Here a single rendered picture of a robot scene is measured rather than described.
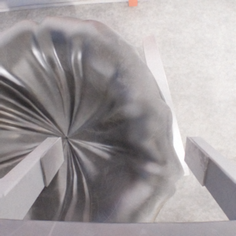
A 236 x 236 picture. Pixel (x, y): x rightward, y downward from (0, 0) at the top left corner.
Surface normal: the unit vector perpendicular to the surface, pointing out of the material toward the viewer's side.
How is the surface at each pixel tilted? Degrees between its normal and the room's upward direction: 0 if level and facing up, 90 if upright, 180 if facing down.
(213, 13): 0
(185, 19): 0
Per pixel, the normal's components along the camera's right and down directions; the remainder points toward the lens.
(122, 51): -0.09, 0.09
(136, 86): -0.31, -0.15
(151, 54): -0.40, -0.41
